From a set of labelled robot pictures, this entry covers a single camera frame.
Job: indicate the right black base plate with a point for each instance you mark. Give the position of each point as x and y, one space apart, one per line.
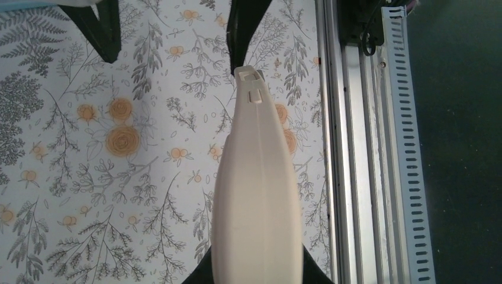
360 24

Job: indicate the aluminium rail frame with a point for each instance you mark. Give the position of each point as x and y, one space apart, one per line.
356 150

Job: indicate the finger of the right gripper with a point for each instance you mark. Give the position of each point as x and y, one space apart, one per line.
99 22
244 18

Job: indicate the white slotted cable duct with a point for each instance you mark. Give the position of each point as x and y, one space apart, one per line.
413 197

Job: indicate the black phone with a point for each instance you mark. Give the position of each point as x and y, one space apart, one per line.
257 224

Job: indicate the light blue phone case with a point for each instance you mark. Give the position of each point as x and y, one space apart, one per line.
12 5

